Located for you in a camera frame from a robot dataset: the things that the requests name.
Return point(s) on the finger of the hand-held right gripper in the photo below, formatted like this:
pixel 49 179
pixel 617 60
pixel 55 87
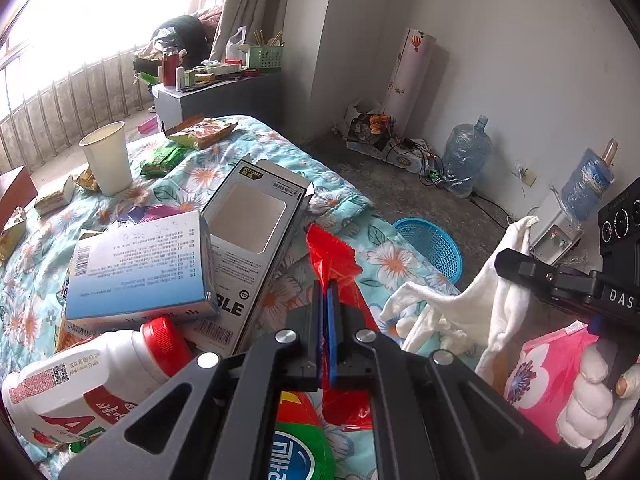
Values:
pixel 545 275

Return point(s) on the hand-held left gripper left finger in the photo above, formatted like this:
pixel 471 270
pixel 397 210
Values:
pixel 305 340

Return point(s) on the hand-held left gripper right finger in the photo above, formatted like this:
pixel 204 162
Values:
pixel 350 340

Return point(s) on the red plastic wrapper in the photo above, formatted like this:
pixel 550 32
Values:
pixel 330 255

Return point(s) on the white cloth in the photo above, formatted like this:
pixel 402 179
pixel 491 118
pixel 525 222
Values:
pixel 450 310

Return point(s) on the green red snack bag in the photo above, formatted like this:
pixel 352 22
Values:
pixel 300 452

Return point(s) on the blue plastic wastebasket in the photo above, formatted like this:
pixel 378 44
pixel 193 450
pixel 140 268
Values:
pixel 435 245

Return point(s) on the person's right hand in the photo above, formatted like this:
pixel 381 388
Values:
pixel 587 405

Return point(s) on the white water dispenser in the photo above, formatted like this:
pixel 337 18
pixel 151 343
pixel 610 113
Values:
pixel 555 232

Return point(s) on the black white windowed carton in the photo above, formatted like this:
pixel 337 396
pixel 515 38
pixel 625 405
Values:
pixel 227 305

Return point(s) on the floral quilt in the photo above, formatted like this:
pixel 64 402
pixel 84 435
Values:
pixel 390 260

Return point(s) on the pink floral tissue pack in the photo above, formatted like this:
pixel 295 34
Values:
pixel 545 375

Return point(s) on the large blue water jug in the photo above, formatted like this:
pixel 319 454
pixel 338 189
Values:
pixel 465 155

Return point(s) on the blue white small box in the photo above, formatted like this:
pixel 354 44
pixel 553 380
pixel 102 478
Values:
pixel 140 270

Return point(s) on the white foam tray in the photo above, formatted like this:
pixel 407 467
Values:
pixel 365 147

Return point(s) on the purple snack packet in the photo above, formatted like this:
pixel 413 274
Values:
pixel 150 214

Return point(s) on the white milk bottle red cap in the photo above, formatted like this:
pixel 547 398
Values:
pixel 75 385

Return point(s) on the white rolled poster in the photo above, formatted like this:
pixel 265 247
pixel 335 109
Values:
pixel 410 75

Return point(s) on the grey nightstand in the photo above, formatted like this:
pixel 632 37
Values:
pixel 225 102

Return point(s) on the white paper cup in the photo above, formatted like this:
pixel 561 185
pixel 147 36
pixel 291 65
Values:
pixel 107 160

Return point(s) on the small orange snack packet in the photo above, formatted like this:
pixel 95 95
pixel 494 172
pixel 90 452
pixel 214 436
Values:
pixel 87 180

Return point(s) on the green plastic basket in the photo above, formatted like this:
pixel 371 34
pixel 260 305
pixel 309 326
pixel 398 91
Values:
pixel 265 57

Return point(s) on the yellow green snack packet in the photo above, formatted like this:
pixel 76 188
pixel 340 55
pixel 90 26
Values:
pixel 12 227
pixel 55 199

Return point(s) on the red thermos bottle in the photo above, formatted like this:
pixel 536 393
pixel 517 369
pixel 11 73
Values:
pixel 170 67

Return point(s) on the brown cardboard box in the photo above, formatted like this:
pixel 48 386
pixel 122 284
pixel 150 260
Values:
pixel 17 192

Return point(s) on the black backpack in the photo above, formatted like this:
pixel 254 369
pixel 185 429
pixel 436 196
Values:
pixel 185 30

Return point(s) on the metal window railing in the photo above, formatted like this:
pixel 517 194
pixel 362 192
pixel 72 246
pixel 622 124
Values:
pixel 75 90

